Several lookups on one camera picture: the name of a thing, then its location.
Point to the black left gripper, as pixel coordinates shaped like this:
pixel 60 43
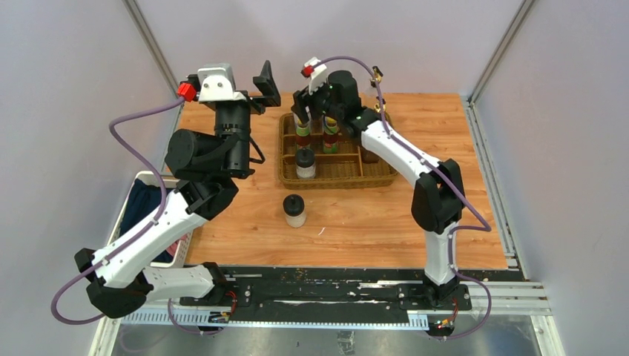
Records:
pixel 265 85

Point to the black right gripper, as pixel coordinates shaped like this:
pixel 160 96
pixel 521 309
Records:
pixel 303 99

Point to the sauce bottle yellow cap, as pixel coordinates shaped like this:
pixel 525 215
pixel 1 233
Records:
pixel 330 135
pixel 302 133

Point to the clear oil bottle gold spout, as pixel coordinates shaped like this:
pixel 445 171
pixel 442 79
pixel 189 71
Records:
pixel 376 76

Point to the black-lid spice jar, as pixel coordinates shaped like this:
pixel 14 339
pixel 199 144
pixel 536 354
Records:
pixel 294 210
pixel 305 163

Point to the black-lid spice jar front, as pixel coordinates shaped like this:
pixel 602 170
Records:
pixel 294 210

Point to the oil bottle with brown residue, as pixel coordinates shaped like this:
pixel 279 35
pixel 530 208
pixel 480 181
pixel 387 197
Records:
pixel 370 120

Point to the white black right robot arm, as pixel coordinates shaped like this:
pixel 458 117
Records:
pixel 437 185

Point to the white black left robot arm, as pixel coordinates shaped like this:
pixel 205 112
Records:
pixel 206 166

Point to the wicker divided tray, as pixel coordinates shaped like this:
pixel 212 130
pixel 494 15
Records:
pixel 349 167

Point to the white laundry basket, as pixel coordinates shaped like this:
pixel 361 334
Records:
pixel 163 259

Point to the navy blue cloth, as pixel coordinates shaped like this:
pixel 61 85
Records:
pixel 143 199

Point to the pink cloth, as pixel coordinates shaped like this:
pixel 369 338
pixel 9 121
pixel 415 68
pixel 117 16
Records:
pixel 173 248

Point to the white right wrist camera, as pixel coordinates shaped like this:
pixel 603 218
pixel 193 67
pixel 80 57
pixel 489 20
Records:
pixel 316 72

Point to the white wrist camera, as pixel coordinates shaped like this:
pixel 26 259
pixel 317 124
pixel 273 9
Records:
pixel 211 83
pixel 316 72

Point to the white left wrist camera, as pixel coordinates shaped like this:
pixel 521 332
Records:
pixel 211 83

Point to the aluminium frame post left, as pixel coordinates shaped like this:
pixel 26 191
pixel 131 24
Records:
pixel 144 29

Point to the aluminium frame post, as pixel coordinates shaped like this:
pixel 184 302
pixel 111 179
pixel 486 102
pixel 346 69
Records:
pixel 501 49
pixel 144 29

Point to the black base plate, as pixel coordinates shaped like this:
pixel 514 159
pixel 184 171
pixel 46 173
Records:
pixel 317 295

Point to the aluminium frame post right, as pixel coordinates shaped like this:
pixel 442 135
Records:
pixel 501 49

